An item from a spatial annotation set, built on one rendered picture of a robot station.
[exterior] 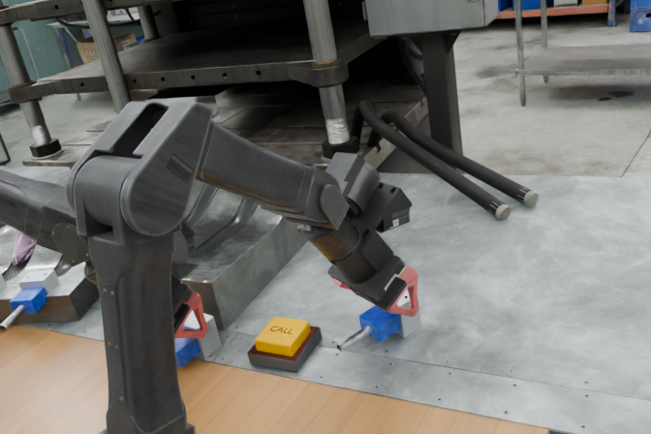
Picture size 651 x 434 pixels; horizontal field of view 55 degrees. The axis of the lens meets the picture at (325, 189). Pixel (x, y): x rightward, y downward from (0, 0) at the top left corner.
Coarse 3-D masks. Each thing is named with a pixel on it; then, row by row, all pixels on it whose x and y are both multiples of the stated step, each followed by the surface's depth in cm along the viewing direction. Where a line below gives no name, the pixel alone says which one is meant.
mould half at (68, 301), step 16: (64, 176) 151; (0, 240) 126; (0, 256) 124; (32, 256) 122; (48, 256) 121; (0, 272) 120; (80, 272) 114; (16, 288) 112; (64, 288) 109; (80, 288) 110; (96, 288) 115; (0, 304) 110; (48, 304) 108; (64, 304) 108; (80, 304) 110; (0, 320) 112; (16, 320) 111; (32, 320) 110; (48, 320) 110; (64, 320) 109
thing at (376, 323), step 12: (408, 300) 88; (372, 312) 89; (384, 312) 89; (360, 324) 89; (372, 324) 87; (384, 324) 86; (396, 324) 88; (408, 324) 89; (420, 324) 91; (360, 336) 86; (372, 336) 88; (384, 336) 87
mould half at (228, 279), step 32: (192, 192) 126; (224, 192) 123; (224, 224) 116; (256, 224) 113; (288, 224) 115; (224, 256) 102; (256, 256) 106; (288, 256) 115; (192, 288) 97; (224, 288) 98; (256, 288) 106; (224, 320) 98
